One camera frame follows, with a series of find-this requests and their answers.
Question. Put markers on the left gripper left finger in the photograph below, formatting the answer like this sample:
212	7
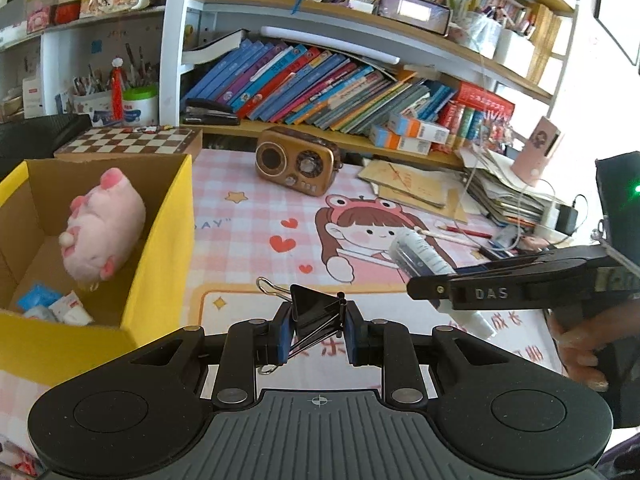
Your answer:
239	353

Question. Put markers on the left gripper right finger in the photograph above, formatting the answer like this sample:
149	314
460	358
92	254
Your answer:
388	346

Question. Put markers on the pink phone stand box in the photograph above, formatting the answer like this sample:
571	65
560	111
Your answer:
537	152

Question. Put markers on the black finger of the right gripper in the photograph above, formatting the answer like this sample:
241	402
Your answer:
557	278

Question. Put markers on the stack of papers notebooks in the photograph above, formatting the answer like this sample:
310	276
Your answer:
505	197

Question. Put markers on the black electronic keyboard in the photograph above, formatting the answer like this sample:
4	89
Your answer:
37	138

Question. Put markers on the white pen holder cup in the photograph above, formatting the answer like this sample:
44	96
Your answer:
97	106

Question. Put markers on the red pencil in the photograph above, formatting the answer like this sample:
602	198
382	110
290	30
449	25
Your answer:
467	232

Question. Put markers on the person's right hand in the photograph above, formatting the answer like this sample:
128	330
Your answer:
577	347

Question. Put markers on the smartphone on shelf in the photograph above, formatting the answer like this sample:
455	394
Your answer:
428	16

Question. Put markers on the pink cartoon desk mat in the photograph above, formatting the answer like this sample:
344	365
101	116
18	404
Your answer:
273	234

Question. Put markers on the orange white carton lower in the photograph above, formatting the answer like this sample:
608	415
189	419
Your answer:
381	137

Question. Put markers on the dark blue white tube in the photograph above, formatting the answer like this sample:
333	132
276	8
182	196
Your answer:
418	259

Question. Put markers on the brown paper envelopes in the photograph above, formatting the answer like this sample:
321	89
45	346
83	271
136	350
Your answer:
425	190

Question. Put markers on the row of leaning books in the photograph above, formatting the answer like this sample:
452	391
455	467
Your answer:
302	84

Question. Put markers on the green lid white jar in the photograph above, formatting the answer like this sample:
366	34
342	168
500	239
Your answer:
141	106

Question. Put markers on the orange white carton upper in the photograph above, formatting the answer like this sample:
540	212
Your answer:
415	128

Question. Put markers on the orange white carton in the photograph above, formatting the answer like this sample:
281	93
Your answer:
381	137
415	128

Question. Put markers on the wooden chessboard box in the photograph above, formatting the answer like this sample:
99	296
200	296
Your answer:
105	143

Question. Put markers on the yellow cardboard box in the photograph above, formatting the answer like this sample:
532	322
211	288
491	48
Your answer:
139	304

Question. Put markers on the pink plush pig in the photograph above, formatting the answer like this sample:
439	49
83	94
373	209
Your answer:
104	226

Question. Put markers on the small red white box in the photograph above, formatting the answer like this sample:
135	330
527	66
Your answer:
70	310

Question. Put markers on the brown retro radio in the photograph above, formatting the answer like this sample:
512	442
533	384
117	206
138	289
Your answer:
300	161

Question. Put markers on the red white doll figure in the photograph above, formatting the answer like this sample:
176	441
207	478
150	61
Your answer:
66	11

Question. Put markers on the black stapler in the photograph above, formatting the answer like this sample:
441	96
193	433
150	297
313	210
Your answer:
207	112

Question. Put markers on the white bookshelf frame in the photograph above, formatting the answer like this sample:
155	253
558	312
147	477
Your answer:
165	31

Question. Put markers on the black power adapter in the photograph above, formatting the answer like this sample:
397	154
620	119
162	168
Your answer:
567	221

